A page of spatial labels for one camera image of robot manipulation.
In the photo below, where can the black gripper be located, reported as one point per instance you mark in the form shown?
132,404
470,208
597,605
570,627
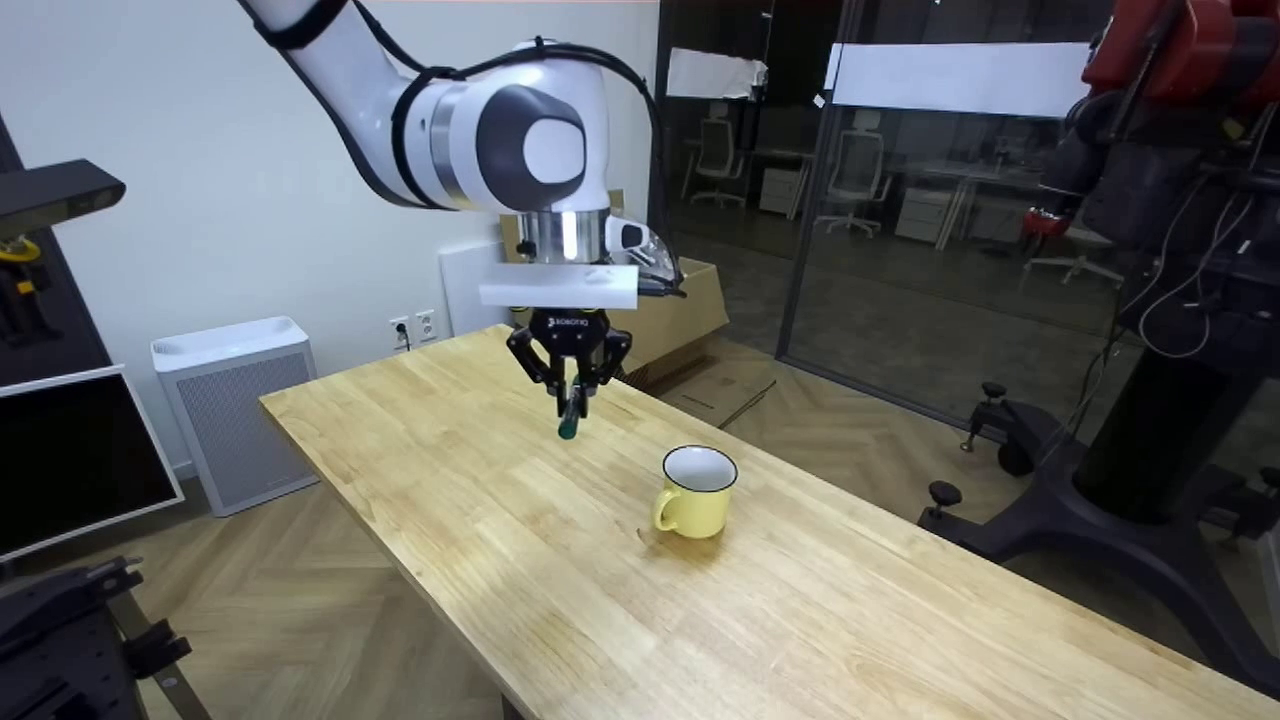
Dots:
570,327

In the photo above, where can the black marker green cap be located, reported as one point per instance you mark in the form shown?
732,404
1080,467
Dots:
570,422

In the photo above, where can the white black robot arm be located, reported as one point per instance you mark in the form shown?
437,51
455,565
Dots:
442,123

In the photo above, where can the yellow enamel cup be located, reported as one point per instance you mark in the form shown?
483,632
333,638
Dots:
695,504

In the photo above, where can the large brown cardboard box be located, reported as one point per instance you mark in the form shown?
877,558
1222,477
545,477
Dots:
683,323

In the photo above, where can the flat brown cardboard box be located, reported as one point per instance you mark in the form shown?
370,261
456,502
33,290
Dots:
721,386

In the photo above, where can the grey office chair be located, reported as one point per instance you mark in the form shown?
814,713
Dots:
855,180
721,154

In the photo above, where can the small white board panel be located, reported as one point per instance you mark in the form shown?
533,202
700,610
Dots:
715,75

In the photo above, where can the white air purifier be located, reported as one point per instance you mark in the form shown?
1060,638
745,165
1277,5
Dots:
234,413

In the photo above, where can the wide white board panel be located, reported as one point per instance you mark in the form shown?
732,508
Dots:
952,79

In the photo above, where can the red office chair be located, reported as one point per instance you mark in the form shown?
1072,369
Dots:
1053,233

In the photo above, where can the black shelf rack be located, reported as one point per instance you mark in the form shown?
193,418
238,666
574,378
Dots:
42,202

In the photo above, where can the small yellow tool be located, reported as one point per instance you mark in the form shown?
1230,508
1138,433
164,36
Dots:
16,249

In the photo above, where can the black perforated breadboard table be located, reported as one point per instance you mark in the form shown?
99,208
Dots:
63,653

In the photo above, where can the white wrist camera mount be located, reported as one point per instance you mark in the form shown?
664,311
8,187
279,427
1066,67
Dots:
563,284

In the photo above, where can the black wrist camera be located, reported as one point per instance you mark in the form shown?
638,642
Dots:
646,255

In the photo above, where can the white wall outlet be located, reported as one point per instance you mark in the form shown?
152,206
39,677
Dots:
424,327
403,328

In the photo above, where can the black glass door frame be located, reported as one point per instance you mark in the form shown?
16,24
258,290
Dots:
804,173

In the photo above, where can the black monitor white frame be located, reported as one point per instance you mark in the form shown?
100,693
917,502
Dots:
72,467

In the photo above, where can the black pedestal robot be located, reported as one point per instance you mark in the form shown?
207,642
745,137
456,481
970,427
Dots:
1172,400

